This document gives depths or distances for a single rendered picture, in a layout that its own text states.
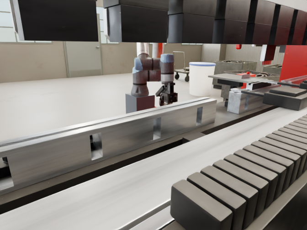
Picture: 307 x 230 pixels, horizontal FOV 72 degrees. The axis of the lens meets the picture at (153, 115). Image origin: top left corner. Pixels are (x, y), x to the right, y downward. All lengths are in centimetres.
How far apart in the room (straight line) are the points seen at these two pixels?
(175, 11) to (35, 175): 56
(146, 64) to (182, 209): 111
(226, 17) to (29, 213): 75
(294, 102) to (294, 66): 131
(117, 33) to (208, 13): 32
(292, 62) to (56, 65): 708
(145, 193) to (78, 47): 791
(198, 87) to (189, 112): 440
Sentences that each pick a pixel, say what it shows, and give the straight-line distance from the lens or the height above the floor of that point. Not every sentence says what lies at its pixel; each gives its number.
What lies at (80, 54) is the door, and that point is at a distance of 815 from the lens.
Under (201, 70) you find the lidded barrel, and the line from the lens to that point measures 504.
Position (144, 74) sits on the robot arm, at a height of 95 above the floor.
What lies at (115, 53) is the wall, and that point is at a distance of 872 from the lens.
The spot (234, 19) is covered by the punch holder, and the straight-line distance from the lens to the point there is 86.
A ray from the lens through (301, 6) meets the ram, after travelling 138.
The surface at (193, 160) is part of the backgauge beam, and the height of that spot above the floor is 98.
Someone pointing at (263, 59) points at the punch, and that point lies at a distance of 117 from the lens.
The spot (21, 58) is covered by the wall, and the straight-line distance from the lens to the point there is 784.
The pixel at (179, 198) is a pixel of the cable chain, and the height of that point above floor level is 103.
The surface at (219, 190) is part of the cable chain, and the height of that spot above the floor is 104.
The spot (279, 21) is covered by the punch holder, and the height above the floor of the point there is 127.
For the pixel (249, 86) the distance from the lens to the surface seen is 111.
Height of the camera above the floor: 117
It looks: 19 degrees down
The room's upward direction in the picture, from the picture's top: 1 degrees clockwise
